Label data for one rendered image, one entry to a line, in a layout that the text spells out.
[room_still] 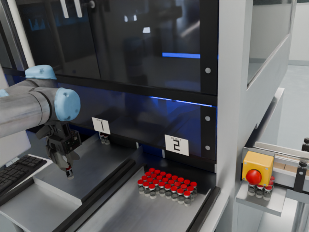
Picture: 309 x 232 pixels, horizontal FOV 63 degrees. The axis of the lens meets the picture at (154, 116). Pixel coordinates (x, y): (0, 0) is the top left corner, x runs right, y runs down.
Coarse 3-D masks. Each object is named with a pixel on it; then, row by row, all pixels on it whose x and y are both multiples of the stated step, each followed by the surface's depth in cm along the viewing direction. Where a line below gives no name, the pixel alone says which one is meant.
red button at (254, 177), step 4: (248, 172) 70; (252, 172) 69; (256, 172) 69; (248, 176) 69; (252, 176) 68; (256, 176) 68; (260, 176) 68; (248, 180) 70; (252, 180) 69; (256, 180) 68; (260, 180) 68; (252, 184) 70; (256, 184) 69
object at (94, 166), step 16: (96, 144) 115; (112, 144) 114; (80, 160) 105; (96, 160) 104; (112, 160) 103; (128, 160) 98; (32, 176) 93; (48, 176) 97; (64, 176) 96; (80, 176) 95; (96, 176) 94; (112, 176) 91; (64, 192) 84; (80, 192) 87
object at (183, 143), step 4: (168, 136) 83; (172, 136) 83; (168, 140) 84; (172, 140) 83; (180, 140) 81; (184, 140) 80; (168, 144) 85; (172, 144) 84; (176, 144) 83; (180, 144) 82; (184, 144) 81; (188, 144) 80; (168, 148) 86; (172, 148) 85; (176, 148) 84; (180, 148) 83; (184, 148) 82; (188, 148) 81; (180, 152) 84; (184, 152) 83; (188, 152) 82
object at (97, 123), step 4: (92, 120) 102; (96, 120) 101; (100, 120) 99; (104, 120) 98; (96, 124) 102; (100, 124) 101; (104, 124) 99; (108, 124) 98; (96, 128) 103; (100, 128) 102; (104, 128) 100; (108, 128) 99; (104, 132) 101; (108, 132) 100
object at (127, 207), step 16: (128, 192) 85; (208, 192) 77; (112, 208) 80; (128, 208) 79; (144, 208) 78; (160, 208) 78; (176, 208) 77; (192, 208) 77; (96, 224) 75; (112, 224) 74; (128, 224) 74; (144, 224) 73; (160, 224) 72; (176, 224) 72; (192, 224) 69
